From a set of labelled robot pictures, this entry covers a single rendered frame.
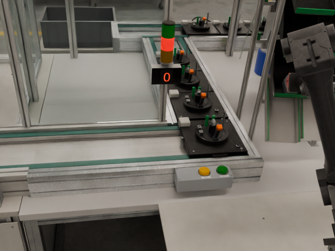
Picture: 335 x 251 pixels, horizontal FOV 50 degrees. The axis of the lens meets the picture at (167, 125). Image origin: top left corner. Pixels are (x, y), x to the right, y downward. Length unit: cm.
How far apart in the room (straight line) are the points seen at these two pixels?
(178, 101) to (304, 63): 105
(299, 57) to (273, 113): 80
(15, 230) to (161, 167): 58
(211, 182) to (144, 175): 25
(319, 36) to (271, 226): 77
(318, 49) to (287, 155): 98
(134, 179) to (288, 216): 58
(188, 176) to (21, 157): 66
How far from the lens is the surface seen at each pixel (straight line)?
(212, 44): 265
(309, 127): 163
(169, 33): 139
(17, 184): 142
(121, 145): 154
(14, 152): 157
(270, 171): 160
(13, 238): 152
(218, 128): 142
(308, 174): 165
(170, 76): 146
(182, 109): 169
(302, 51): 80
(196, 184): 135
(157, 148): 152
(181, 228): 130
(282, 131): 157
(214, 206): 139
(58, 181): 138
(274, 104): 158
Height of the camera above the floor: 185
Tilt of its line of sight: 34 degrees down
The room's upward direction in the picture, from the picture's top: 4 degrees clockwise
